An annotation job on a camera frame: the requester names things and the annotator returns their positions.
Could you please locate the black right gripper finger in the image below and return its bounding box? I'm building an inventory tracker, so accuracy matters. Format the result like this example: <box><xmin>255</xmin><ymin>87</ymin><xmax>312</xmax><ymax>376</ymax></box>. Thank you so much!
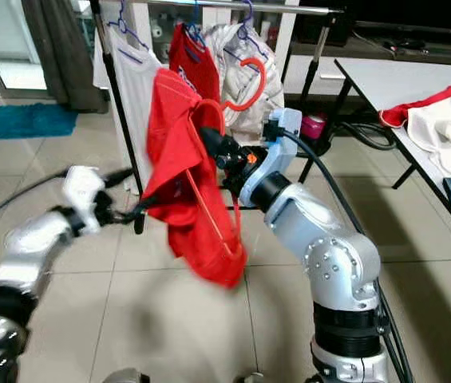
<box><xmin>208</xmin><ymin>126</ymin><xmax>242</xmax><ymax>160</ymax></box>
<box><xmin>200</xmin><ymin>126</ymin><xmax>234</xmax><ymax>162</ymax></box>

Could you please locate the red polo shirt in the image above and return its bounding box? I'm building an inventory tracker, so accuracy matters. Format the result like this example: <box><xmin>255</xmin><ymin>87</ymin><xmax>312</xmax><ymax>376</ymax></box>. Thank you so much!
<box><xmin>144</xmin><ymin>67</ymin><xmax>250</xmax><ymax>289</ymax></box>

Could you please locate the red plastic hanger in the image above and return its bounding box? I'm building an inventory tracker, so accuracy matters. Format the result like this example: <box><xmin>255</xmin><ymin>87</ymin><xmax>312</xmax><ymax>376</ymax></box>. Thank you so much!
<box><xmin>197</xmin><ymin>56</ymin><xmax>268</xmax><ymax>258</ymax></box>

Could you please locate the blue plastic hanger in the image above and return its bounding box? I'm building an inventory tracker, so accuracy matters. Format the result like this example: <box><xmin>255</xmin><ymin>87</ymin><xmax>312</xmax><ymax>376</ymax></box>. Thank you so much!
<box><xmin>181</xmin><ymin>0</ymin><xmax>212</xmax><ymax>50</ymax></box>
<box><xmin>221</xmin><ymin>0</ymin><xmax>272</xmax><ymax>77</ymax></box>
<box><xmin>108</xmin><ymin>0</ymin><xmax>156</xmax><ymax>66</ymax></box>

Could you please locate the white stitched jacket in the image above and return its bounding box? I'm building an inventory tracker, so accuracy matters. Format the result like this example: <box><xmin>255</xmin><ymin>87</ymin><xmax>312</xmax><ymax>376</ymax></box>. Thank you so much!
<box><xmin>205</xmin><ymin>22</ymin><xmax>287</xmax><ymax>146</ymax></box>

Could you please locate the red printed t-shirt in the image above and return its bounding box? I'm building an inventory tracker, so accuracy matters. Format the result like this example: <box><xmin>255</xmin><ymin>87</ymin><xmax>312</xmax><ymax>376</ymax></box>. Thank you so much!
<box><xmin>168</xmin><ymin>22</ymin><xmax>224</xmax><ymax>109</ymax></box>

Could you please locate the white tank top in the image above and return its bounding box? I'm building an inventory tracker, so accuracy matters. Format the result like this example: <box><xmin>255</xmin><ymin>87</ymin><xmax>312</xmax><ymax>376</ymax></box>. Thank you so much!
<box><xmin>96</xmin><ymin>26</ymin><xmax>164</xmax><ymax>192</ymax></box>

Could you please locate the teal floor rug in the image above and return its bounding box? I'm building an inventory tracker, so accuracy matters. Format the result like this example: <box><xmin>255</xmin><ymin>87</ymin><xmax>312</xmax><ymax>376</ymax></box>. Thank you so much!
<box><xmin>0</xmin><ymin>104</ymin><xmax>55</xmax><ymax>142</ymax></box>

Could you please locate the black clothes rack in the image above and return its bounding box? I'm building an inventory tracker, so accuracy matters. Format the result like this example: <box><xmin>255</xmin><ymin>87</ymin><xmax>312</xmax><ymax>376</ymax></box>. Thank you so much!
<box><xmin>89</xmin><ymin>0</ymin><xmax>350</xmax><ymax>234</ymax></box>

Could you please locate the robot left leg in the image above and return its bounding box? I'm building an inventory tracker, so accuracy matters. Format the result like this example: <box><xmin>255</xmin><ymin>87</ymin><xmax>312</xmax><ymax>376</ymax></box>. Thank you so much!
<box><xmin>101</xmin><ymin>367</ymin><xmax>151</xmax><ymax>383</ymax></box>

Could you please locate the robot leg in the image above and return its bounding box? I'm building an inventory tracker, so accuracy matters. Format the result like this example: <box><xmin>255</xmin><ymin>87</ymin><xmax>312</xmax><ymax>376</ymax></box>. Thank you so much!
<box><xmin>231</xmin><ymin>372</ymin><xmax>267</xmax><ymax>383</ymax></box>
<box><xmin>101</xmin><ymin>367</ymin><xmax>151</xmax><ymax>383</ymax></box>

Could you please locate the dark grey curtain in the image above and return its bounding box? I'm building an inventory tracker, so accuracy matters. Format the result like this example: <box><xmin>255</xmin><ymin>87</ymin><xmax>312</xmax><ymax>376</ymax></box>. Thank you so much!
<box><xmin>21</xmin><ymin>0</ymin><xmax>108</xmax><ymax>114</ymax></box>

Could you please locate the red garment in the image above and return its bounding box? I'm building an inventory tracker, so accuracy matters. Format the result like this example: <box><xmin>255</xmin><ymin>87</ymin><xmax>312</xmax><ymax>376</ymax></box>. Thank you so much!
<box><xmin>378</xmin><ymin>85</ymin><xmax>451</xmax><ymax>129</ymax></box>

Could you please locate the robot right leg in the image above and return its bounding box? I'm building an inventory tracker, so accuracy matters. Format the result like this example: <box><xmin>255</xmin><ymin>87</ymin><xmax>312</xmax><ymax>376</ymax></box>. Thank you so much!
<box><xmin>231</xmin><ymin>372</ymin><xmax>267</xmax><ymax>383</ymax></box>

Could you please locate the cream white garment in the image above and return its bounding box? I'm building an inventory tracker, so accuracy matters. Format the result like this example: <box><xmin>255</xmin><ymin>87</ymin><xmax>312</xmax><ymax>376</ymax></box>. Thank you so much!
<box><xmin>404</xmin><ymin>91</ymin><xmax>451</xmax><ymax>181</ymax></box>

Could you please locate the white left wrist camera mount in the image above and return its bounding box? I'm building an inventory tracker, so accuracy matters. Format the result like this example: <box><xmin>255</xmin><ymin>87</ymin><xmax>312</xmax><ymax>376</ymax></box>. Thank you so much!
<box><xmin>61</xmin><ymin>165</ymin><xmax>110</xmax><ymax>234</ymax></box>

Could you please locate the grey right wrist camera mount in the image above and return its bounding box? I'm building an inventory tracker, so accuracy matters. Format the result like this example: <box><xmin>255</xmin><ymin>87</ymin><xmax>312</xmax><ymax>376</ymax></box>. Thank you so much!
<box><xmin>239</xmin><ymin>107</ymin><xmax>304</xmax><ymax>210</ymax></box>

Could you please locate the grey coiled hose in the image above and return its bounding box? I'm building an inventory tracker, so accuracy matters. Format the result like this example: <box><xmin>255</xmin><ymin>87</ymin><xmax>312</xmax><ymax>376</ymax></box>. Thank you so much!
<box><xmin>335</xmin><ymin>120</ymin><xmax>387</xmax><ymax>152</ymax></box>

